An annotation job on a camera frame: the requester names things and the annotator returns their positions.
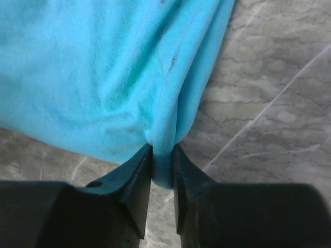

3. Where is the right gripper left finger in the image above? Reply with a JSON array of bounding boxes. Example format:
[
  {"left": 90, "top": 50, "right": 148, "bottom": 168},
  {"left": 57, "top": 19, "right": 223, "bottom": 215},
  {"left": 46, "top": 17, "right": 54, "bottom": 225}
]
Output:
[{"left": 1, "top": 145, "right": 153, "bottom": 247}]

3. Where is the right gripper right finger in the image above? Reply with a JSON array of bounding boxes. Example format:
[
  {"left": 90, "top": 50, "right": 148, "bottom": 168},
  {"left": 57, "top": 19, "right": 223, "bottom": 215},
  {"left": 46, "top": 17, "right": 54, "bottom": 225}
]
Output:
[{"left": 172, "top": 145, "right": 328, "bottom": 247}]

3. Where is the cyan blue t-shirt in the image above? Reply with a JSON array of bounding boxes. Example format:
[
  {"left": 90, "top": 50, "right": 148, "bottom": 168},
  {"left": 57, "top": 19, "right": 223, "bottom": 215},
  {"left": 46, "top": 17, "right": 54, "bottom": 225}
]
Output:
[{"left": 1, "top": 1, "right": 234, "bottom": 189}]

